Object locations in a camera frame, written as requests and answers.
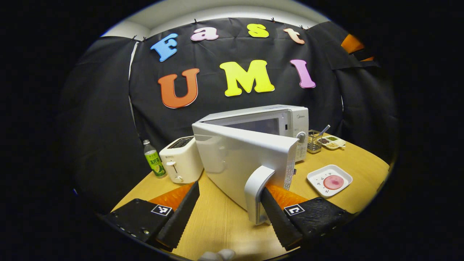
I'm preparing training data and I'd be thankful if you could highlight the pink round food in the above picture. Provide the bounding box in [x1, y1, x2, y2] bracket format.
[323, 175, 345, 190]

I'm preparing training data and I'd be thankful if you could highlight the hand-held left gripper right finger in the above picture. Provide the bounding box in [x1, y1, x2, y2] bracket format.
[260, 185, 357, 251]

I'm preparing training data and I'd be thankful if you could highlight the metal wire basket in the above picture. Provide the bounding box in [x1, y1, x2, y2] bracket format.
[307, 130, 323, 154]

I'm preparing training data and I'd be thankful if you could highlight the white square plate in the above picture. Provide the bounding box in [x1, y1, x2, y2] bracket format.
[307, 164, 353, 198]

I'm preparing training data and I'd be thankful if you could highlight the white toaster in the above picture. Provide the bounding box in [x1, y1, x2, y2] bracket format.
[159, 136, 204, 184]

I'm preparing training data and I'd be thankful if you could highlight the white microwave oven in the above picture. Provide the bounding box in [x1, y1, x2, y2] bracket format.
[191, 104, 310, 226]

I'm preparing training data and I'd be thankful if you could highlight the white divided grain dish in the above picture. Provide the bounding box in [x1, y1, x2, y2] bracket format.
[318, 135, 346, 150]

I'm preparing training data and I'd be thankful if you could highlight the green drink bottle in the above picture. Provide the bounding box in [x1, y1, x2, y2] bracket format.
[142, 140, 167, 178]

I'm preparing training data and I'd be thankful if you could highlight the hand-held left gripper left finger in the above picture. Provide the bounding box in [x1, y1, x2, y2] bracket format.
[101, 181, 200, 250]

